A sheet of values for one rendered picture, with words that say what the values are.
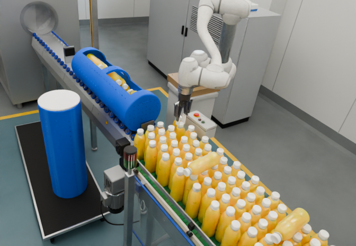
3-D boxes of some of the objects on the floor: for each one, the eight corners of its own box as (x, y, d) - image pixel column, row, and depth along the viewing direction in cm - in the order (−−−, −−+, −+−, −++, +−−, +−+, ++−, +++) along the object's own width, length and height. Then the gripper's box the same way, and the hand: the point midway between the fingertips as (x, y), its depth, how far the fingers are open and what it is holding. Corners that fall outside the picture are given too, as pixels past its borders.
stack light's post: (127, 280, 206) (131, 169, 146) (130, 285, 204) (135, 174, 144) (122, 283, 204) (124, 172, 144) (125, 289, 202) (128, 177, 142)
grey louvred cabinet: (170, 60, 545) (179, -24, 466) (249, 120, 400) (282, 15, 321) (144, 63, 519) (149, -25, 440) (219, 130, 373) (246, 17, 294)
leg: (95, 146, 320) (92, 98, 286) (98, 149, 316) (95, 101, 282) (90, 148, 317) (87, 99, 282) (92, 151, 313) (90, 102, 279)
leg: (51, 107, 373) (45, 62, 338) (53, 109, 369) (46, 64, 335) (47, 109, 369) (39, 63, 335) (49, 111, 366) (41, 65, 331)
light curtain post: (99, 120, 362) (93, -29, 269) (101, 122, 358) (96, -28, 266) (95, 121, 359) (87, -29, 266) (97, 124, 355) (89, -28, 262)
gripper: (191, 85, 178) (186, 117, 191) (169, 92, 168) (166, 125, 181) (199, 91, 173) (194, 123, 186) (177, 98, 164) (173, 131, 177)
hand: (180, 119), depth 182 cm, fingers closed on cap, 4 cm apart
